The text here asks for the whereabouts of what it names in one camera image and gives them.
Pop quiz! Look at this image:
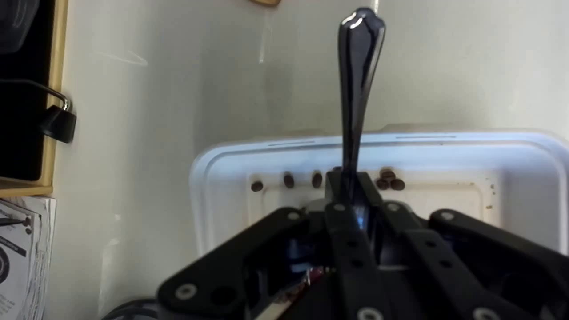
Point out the printed paper leaflet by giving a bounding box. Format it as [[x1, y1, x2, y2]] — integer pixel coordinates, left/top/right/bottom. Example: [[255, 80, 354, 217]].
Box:
[[0, 198, 59, 320]]

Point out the black paper towel holder base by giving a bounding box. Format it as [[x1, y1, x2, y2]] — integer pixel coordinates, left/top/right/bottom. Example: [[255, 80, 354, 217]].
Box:
[[104, 297, 166, 320]]

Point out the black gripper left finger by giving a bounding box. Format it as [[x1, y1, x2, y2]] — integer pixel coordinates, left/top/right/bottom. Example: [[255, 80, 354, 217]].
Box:
[[157, 167, 393, 320]]

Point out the black handled metal tool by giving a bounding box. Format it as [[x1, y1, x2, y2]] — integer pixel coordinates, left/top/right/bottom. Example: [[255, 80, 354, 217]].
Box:
[[0, 77, 79, 146]]

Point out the silver metal spoon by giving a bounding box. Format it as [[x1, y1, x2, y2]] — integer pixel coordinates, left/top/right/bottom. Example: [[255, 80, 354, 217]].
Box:
[[338, 6, 388, 207]]

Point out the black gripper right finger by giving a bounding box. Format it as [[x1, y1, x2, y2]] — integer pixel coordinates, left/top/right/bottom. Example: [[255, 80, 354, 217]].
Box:
[[354, 171, 569, 320]]

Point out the white foam tray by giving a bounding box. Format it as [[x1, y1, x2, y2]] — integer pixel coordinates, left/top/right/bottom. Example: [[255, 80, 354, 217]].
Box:
[[189, 130, 569, 256]]

